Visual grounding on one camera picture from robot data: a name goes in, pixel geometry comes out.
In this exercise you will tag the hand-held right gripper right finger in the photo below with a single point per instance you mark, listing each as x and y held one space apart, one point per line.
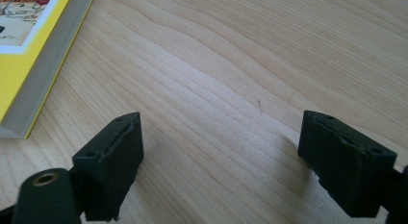
346 172

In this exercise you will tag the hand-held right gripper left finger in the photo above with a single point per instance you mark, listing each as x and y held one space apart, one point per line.
110 172

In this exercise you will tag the yellow book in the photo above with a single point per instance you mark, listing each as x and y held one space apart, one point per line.
19 73

